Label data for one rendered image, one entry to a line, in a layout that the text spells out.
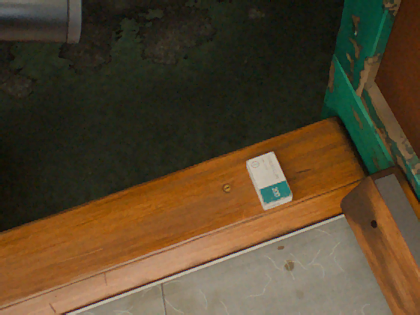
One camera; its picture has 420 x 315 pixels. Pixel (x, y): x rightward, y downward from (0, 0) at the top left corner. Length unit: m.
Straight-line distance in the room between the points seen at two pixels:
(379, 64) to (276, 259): 0.25
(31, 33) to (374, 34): 0.35
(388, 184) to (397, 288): 0.10
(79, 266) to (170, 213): 0.12
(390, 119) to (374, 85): 0.04
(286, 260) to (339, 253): 0.06
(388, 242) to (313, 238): 0.13
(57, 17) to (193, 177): 0.42
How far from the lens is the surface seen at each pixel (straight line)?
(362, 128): 0.69
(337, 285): 0.70
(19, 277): 0.72
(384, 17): 0.56
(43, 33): 0.33
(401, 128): 0.63
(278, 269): 0.70
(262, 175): 0.68
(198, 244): 0.69
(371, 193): 0.61
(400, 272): 0.61
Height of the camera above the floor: 1.42
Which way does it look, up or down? 65 degrees down
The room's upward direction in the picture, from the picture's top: 11 degrees counter-clockwise
